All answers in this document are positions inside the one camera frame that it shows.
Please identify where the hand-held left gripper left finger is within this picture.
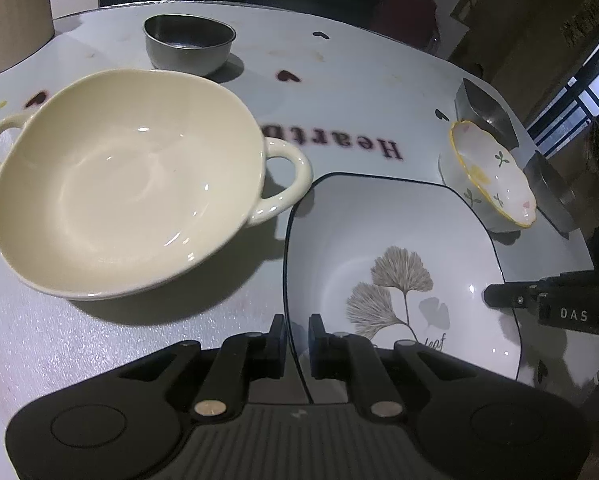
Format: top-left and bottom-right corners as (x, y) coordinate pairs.
(119, 314), (287, 418)

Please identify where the maroon chair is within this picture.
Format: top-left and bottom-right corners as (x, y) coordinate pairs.
(374, 0), (438, 54)

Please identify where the white leaf-print square plate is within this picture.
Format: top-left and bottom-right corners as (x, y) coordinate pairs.
(282, 172), (524, 406)

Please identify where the round steel bowl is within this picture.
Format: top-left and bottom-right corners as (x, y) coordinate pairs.
(142, 13), (237, 76)

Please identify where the square steel container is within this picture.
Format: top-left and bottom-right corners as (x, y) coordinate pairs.
(522, 152), (577, 239)
(454, 78), (520, 150)

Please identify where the cream two-handled bowl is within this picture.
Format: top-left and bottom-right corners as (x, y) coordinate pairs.
(0, 68), (314, 302)

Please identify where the small floral bowl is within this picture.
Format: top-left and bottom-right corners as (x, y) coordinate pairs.
(438, 119), (537, 233)

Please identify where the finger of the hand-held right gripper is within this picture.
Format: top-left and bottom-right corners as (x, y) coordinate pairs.
(483, 280), (543, 313)

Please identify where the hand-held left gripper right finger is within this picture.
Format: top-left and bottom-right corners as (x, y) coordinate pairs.
(308, 314), (473, 418)

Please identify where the dark-framed window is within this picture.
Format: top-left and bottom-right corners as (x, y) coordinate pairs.
(527, 35), (599, 136)

